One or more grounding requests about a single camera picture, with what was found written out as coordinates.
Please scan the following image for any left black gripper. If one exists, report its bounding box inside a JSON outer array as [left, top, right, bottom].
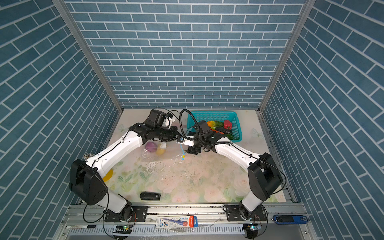
[[153, 125, 181, 142]]

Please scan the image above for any purple toy onion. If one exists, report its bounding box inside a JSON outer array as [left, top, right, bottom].
[[145, 142, 158, 153]]

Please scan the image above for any yellow toy potato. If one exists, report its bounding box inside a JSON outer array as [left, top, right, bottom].
[[156, 148, 166, 156]]

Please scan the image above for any clear zip top bag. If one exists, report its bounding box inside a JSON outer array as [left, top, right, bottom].
[[114, 141, 186, 182]]

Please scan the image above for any teal plastic basket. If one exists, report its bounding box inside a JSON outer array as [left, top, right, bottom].
[[185, 111, 242, 143]]

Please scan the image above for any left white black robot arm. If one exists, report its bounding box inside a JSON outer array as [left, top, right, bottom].
[[69, 123, 181, 221]]

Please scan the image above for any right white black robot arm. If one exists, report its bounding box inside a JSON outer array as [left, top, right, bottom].
[[183, 130, 287, 221]]

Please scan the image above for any orange toy carrot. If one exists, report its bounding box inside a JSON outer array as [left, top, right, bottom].
[[212, 129, 226, 135]]

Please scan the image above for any black toy eggplant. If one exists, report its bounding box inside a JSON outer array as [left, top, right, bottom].
[[215, 127, 233, 135]]

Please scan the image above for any red toy pepper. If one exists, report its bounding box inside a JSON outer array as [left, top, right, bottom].
[[223, 120, 233, 130]]

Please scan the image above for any yellow pen cup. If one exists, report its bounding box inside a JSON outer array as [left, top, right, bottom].
[[103, 169, 114, 182]]

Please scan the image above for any black rectangular device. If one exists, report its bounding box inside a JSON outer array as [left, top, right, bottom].
[[140, 192, 161, 201]]

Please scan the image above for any toothbrush blister package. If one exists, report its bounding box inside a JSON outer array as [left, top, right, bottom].
[[155, 215, 199, 229]]

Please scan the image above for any blue black tool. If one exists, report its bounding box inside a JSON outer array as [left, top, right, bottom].
[[273, 215, 308, 225]]

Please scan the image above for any black marker pen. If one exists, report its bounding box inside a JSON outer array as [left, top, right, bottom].
[[66, 225, 96, 229]]

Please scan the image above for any aluminium mounting rail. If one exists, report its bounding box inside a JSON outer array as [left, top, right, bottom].
[[54, 203, 317, 240]]

